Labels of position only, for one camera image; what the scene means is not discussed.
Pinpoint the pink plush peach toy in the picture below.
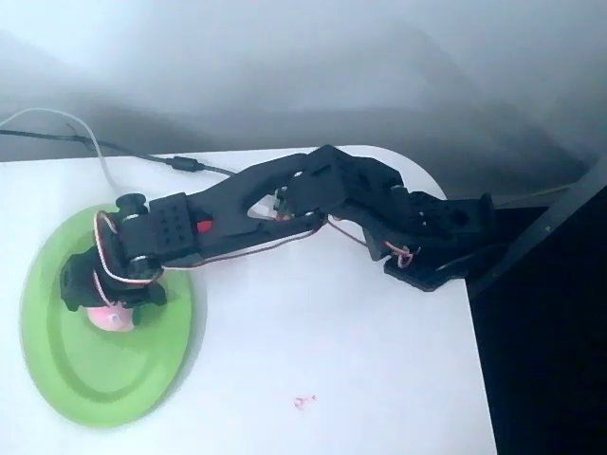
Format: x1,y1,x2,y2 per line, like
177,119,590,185
85,304,138,334

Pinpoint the green oval plastic plate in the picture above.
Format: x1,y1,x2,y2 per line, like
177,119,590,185
20,204,198,419

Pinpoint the green controller circuit board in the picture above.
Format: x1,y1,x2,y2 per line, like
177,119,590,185
273,186,292,222

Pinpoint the red white servo wire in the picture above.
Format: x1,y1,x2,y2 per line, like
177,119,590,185
92,208,414,309

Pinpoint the black power cable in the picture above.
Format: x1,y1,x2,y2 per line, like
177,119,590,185
0,126,239,175

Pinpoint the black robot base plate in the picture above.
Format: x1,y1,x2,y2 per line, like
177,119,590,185
382,253,475,293

